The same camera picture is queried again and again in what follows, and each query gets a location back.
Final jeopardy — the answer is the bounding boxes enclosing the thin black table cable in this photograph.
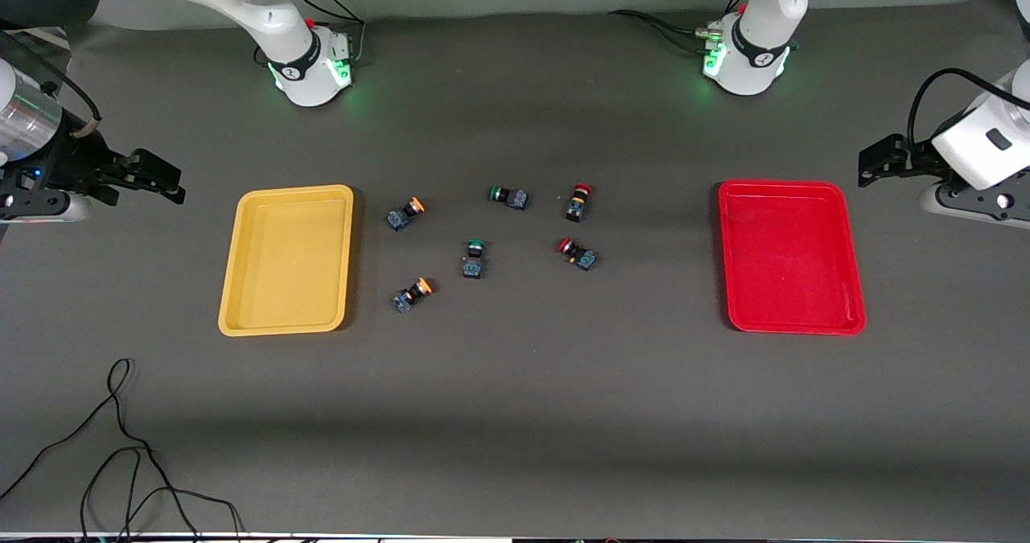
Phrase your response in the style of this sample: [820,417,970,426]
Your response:
[0,358,244,543]

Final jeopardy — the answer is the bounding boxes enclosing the red push button switch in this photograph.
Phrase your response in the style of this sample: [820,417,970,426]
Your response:
[558,237,599,272]
[565,183,593,224]

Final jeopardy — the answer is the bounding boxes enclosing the black arm base cables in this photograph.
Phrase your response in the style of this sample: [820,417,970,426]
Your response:
[608,0,753,55]
[254,0,368,68]

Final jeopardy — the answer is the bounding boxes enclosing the black left arm base cables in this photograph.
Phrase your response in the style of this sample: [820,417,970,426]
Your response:
[608,0,753,55]

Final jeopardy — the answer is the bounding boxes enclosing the red plastic tray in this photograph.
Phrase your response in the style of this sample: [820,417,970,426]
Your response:
[718,179,867,336]

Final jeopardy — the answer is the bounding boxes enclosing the yellow plastic tray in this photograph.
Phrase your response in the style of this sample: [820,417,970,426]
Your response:
[217,184,356,338]

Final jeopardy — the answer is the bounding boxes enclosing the black right arm base cables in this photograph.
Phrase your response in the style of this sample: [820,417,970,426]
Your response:
[254,0,368,68]

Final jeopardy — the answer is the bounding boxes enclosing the yellow push button switch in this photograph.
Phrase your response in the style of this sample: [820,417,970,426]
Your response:
[391,278,434,314]
[386,196,427,232]

